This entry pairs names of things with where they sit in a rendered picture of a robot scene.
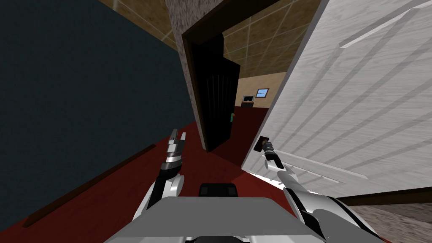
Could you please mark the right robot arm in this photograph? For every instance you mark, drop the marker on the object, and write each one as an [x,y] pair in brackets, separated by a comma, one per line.
[317,206]

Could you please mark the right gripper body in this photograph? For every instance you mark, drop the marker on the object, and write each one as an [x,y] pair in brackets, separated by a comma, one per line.
[261,143]

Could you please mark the blue framed window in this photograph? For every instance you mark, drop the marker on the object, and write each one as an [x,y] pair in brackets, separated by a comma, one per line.
[262,93]

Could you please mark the dark cabinet with screen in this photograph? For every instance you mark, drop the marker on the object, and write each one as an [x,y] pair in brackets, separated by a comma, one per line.
[247,101]

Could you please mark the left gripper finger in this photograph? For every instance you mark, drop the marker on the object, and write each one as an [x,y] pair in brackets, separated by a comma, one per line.
[182,137]
[174,135]

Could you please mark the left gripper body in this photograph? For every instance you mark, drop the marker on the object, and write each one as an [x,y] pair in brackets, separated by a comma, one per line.
[174,148]

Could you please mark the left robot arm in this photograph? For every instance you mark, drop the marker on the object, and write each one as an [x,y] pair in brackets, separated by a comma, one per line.
[161,189]

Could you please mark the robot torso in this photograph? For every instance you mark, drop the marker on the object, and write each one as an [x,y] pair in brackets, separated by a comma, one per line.
[216,219]

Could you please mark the black door leaf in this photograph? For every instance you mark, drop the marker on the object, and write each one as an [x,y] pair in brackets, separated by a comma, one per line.
[216,94]

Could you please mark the white panelled door leaf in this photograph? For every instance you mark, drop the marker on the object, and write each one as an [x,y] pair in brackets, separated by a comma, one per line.
[354,108]

